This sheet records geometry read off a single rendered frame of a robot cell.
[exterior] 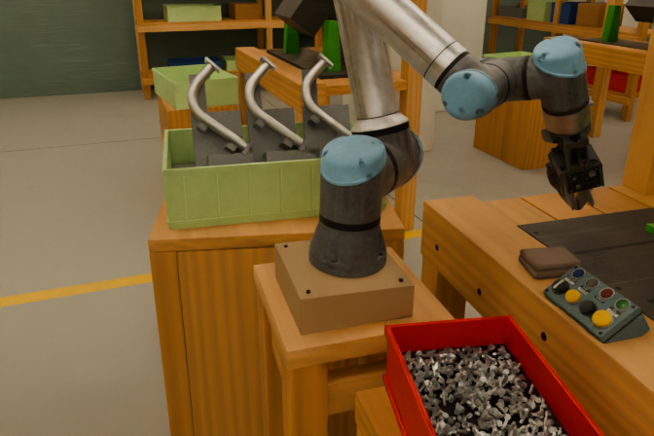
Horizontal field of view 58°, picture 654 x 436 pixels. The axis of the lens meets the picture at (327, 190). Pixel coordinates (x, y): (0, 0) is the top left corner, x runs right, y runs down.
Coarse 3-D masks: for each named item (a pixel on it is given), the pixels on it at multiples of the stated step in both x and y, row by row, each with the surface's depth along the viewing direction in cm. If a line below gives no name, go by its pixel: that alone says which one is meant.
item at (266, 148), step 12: (288, 108) 185; (252, 120) 182; (276, 120) 184; (288, 120) 185; (252, 132) 181; (264, 132) 182; (276, 132) 183; (252, 144) 181; (264, 144) 182; (276, 144) 183; (252, 156) 181; (264, 156) 180; (276, 156) 177; (288, 156) 178; (300, 156) 179
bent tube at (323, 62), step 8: (320, 56) 184; (320, 64) 183; (328, 64) 184; (312, 72) 183; (320, 72) 184; (304, 80) 183; (312, 80) 183; (304, 88) 182; (304, 96) 182; (304, 104) 183; (312, 104) 182; (312, 112) 182; (320, 112) 182; (320, 120) 183; (328, 120) 183; (336, 128) 183; (344, 128) 184
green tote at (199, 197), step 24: (168, 144) 183; (192, 144) 192; (168, 168) 167; (192, 168) 153; (216, 168) 155; (240, 168) 156; (264, 168) 158; (288, 168) 160; (312, 168) 161; (168, 192) 154; (192, 192) 156; (216, 192) 157; (240, 192) 159; (264, 192) 160; (288, 192) 162; (312, 192) 164; (168, 216) 157; (192, 216) 158; (216, 216) 160; (240, 216) 161; (264, 216) 163; (288, 216) 165; (312, 216) 166
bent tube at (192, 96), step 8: (208, 64) 175; (200, 72) 175; (208, 72) 175; (200, 80) 174; (192, 88) 174; (192, 96) 173; (192, 104) 173; (192, 112) 174; (200, 112) 174; (200, 120) 174; (208, 120) 174; (216, 128) 175; (224, 128) 175; (224, 136) 176; (232, 136) 176; (240, 144) 176
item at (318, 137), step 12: (312, 84) 187; (312, 96) 187; (324, 108) 188; (336, 108) 188; (348, 108) 189; (336, 120) 188; (348, 120) 189; (312, 132) 187; (324, 132) 188; (312, 144) 187; (324, 144) 187; (312, 156) 187
